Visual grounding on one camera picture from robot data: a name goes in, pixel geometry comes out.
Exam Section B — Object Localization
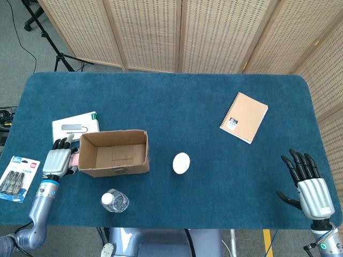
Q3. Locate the black office chair caster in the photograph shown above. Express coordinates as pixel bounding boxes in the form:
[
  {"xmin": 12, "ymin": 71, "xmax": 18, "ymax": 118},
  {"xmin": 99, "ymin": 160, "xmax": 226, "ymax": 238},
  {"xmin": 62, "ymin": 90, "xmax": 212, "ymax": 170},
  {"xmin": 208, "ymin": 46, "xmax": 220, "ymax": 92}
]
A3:
[{"xmin": 24, "ymin": 6, "xmax": 44, "ymax": 32}]

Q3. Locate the grey blue robot torso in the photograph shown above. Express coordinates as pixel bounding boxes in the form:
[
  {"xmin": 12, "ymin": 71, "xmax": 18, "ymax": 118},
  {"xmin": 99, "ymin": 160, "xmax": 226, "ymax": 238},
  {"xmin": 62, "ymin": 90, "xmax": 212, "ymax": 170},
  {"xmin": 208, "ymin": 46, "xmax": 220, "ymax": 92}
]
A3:
[{"xmin": 99, "ymin": 227, "xmax": 223, "ymax": 257}]

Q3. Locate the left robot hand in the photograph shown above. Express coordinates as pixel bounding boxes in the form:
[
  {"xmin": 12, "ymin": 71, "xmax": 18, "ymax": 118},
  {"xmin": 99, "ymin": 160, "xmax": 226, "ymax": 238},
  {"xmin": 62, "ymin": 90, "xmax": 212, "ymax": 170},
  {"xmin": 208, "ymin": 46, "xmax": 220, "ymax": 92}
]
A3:
[{"xmin": 42, "ymin": 133, "xmax": 80, "ymax": 183}]

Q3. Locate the brown spiral notebook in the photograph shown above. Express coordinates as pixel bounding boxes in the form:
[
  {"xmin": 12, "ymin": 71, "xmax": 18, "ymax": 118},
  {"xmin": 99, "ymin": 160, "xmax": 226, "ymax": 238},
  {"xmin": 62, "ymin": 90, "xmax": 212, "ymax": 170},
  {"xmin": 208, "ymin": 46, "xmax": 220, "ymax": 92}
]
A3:
[{"xmin": 219, "ymin": 92, "xmax": 269, "ymax": 145}]

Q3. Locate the bundle of black cables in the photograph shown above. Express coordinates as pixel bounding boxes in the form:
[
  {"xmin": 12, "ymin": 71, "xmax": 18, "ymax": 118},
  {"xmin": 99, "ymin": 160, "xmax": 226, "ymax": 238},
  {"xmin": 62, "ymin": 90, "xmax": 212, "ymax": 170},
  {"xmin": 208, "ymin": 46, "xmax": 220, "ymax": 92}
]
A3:
[{"xmin": 0, "ymin": 106, "xmax": 18, "ymax": 147}]

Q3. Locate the clear plastic water bottle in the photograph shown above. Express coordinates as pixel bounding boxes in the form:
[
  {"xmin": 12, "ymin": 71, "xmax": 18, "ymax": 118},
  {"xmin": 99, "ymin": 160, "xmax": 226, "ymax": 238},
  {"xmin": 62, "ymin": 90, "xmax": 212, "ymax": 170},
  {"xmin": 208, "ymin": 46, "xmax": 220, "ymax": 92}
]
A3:
[{"xmin": 101, "ymin": 188, "xmax": 130, "ymax": 214}]

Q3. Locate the thin black floor cable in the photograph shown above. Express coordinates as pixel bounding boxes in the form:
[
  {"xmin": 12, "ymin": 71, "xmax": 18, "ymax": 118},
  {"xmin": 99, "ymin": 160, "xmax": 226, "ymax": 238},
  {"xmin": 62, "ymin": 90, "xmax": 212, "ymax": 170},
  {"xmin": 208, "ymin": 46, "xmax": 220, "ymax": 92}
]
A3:
[{"xmin": 5, "ymin": 0, "xmax": 38, "ymax": 74}]

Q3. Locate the white round object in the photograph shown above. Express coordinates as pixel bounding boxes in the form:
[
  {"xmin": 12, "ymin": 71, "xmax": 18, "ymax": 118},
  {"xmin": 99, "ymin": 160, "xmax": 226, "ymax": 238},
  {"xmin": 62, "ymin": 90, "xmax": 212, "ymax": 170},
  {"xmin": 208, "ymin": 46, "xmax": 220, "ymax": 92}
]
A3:
[{"xmin": 172, "ymin": 152, "xmax": 191, "ymax": 175}]

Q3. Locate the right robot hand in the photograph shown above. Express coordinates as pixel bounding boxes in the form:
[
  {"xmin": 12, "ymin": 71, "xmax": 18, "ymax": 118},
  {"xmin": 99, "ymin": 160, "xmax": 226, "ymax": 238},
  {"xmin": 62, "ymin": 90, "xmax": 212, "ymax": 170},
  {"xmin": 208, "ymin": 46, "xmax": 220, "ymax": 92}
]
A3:
[{"xmin": 277, "ymin": 148, "xmax": 335, "ymax": 230}]

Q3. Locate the open brown cardboard box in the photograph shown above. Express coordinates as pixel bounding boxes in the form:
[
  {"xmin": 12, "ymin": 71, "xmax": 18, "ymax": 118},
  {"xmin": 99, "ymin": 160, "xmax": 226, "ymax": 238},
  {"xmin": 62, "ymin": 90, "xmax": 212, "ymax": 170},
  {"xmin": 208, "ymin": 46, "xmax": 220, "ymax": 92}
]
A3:
[{"xmin": 77, "ymin": 129, "xmax": 151, "ymax": 178}]

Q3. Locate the black tripod stand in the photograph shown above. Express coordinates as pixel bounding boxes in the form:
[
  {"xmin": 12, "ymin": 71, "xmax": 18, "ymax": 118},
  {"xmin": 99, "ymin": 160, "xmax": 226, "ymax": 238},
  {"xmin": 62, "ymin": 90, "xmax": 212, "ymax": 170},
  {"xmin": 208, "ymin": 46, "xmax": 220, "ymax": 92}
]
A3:
[{"xmin": 21, "ymin": 0, "xmax": 94, "ymax": 72}]

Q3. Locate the blue battery blister pack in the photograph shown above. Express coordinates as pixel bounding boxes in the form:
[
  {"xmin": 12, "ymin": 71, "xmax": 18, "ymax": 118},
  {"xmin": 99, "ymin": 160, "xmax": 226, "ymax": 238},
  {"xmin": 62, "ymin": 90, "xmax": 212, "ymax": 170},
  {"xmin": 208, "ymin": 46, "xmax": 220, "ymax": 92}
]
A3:
[{"xmin": 0, "ymin": 155, "xmax": 41, "ymax": 204}]

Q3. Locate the wicker folding screen panel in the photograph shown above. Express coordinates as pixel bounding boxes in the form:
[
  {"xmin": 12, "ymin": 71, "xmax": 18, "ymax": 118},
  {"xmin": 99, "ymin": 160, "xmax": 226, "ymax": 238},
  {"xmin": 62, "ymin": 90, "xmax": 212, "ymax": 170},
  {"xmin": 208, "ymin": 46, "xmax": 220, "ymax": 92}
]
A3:
[
  {"xmin": 178, "ymin": 0, "xmax": 281, "ymax": 75},
  {"xmin": 243, "ymin": 0, "xmax": 343, "ymax": 75},
  {"xmin": 37, "ymin": 0, "xmax": 127, "ymax": 72},
  {"xmin": 292, "ymin": 21, "xmax": 343, "ymax": 195},
  {"xmin": 103, "ymin": 0, "xmax": 183, "ymax": 73}
]

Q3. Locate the yellow floor tape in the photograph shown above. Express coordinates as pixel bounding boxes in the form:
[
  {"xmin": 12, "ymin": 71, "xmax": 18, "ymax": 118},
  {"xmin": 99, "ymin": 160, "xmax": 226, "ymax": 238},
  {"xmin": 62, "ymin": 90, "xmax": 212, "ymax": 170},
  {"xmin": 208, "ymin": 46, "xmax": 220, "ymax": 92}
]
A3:
[{"xmin": 263, "ymin": 229, "xmax": 274, "ymax": 257}]

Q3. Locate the white USB hub package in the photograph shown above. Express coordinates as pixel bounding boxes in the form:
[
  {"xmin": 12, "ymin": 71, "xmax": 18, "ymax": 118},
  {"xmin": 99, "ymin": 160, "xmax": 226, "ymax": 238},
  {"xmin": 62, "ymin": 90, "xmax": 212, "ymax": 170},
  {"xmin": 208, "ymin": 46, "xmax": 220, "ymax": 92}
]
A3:
[{"xmin": 51, "ymin": 111, "xmax": 100, "ymax": 147}]

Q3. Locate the white table leg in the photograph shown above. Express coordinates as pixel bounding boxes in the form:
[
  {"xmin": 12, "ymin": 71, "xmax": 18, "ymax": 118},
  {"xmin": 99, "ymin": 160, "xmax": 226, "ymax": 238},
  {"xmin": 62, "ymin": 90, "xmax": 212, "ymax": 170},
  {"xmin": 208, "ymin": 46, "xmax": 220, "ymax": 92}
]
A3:
[{"xmin": 229, "ymin": 229, "xmax": 238, "ymax": 257}]

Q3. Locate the blue table mat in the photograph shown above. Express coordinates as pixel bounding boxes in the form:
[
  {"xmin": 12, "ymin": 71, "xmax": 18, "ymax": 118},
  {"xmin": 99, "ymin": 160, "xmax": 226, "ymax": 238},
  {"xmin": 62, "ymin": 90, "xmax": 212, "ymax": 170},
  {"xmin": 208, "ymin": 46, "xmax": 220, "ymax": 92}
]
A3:
[{"xmin": 0, "ymin": 71, "xmax": 343, "ymax": 230}]

